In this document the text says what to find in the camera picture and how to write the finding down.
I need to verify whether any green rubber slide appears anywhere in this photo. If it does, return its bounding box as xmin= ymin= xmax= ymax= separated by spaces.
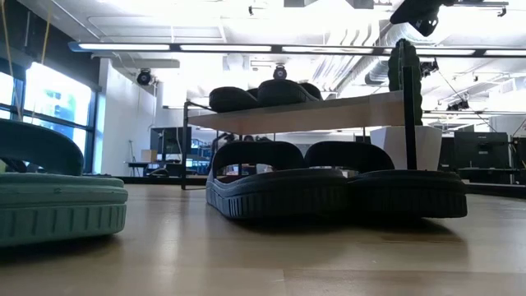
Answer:
xmin=0 ymin=118 xmax=129 ymax=247

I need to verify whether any silver ceiling duct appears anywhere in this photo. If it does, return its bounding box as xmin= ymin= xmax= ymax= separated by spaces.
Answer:
xmin=316 ymin=18 xmax=412 ymax=94

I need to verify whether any dark background monitor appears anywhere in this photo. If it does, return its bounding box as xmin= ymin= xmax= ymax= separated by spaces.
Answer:
xmin=454 ymin=131 xmax=511 ymax=170
xmin=150 ymin=126 xmax=192 ymax=165

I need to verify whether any yellow hanging cord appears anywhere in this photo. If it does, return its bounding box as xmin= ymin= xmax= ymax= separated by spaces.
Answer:
xmin=0 ymin=0 xmax=22 ymax=121

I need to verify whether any black rubber slide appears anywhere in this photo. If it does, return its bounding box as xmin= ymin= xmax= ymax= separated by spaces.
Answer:
xmin=208 ymin=86 xmax=261 ymax=114
xmin=205 ymin=141 xmax=350 ymax=220
xmin=246 ymin=78 xmax=325 ymax=109
xmin=303 ymin=141 xmax=468 ymax=219

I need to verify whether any white hexagonal plant pot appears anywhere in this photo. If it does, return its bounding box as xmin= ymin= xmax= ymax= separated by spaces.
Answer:
xmin=369 ymin=125 xmax=443 ymax=172

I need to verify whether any large bright window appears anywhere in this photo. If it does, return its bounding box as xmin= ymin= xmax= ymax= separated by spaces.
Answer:
xmin=0 ymin=61 xmax=98 ymax=176

